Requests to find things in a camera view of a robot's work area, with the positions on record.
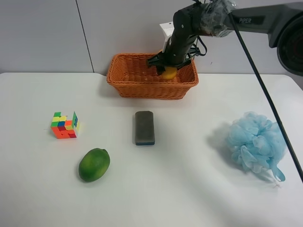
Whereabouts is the blue mesh bath loofah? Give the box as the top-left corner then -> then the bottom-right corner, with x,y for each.
226,112 -> 286,182

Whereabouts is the scrambled Rubik's cube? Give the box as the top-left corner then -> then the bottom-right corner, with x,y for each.
50,112 -> 80,139

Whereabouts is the yellow mango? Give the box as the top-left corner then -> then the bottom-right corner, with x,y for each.
161,67 -> 178,80

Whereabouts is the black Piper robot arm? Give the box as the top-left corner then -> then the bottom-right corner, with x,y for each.
147,0 -> 303,76

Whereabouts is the black cable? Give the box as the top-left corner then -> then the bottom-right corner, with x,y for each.
226,11 -> 303,184

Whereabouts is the orange wicker basket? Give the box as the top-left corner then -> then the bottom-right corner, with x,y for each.
107,53 -> 199,100

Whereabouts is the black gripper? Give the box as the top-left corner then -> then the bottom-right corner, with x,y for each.
146,30 -> 197,76

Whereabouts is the green lemon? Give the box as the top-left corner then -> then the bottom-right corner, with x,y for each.
78,148 -> 110,182

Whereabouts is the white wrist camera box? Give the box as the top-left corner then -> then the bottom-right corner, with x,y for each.
160,22 -> 174,53

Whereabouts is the grey whiteboard eraser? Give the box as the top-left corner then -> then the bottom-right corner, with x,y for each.
135,111 -> 155,146

